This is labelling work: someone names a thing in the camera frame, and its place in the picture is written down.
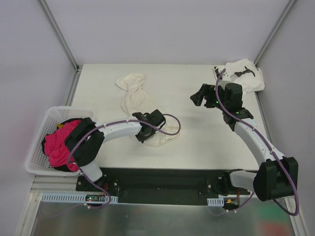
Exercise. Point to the white plastic laundry basket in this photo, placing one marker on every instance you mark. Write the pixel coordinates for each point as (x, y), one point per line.
(46, 156)

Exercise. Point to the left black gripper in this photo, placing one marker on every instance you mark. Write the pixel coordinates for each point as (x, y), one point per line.
(140, 116)

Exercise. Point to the left white cable duct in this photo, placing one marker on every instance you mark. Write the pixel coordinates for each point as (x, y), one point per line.
(77, 198)

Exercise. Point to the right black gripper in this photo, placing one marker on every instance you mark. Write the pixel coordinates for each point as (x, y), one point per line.
(209, 96)

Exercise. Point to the left aluminium frame post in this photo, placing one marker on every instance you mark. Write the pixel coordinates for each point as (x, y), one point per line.
(58, 33)

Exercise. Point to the right white cable duct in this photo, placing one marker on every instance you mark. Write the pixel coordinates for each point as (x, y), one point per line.
(215, 202)

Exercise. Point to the white cable duct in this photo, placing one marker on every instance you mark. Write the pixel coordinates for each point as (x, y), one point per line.
(215, 202)
(77, 198)

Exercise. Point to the right aluminium frame post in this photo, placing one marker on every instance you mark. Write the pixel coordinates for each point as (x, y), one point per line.
(274, 31)

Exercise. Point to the cream white t shirt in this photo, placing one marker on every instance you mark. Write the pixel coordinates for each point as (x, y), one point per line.
(137, 100)

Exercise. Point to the white black printed t shirt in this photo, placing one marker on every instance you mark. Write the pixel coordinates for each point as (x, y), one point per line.
(244, 73)

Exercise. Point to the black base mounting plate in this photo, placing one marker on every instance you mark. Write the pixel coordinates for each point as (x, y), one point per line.
(161, 186)

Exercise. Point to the aluminium frame post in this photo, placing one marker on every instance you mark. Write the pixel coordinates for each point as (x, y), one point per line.
(58, 33)
(274, 31)

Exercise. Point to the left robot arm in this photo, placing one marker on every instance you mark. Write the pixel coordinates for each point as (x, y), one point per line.
(118, 129)

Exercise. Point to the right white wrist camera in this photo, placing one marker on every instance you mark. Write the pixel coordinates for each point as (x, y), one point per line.
(224, 80)

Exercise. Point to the pink red t shirt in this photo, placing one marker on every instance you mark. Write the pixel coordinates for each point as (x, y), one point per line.
(54, 148)

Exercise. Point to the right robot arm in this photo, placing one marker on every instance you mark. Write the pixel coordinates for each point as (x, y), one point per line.
(277, 175)

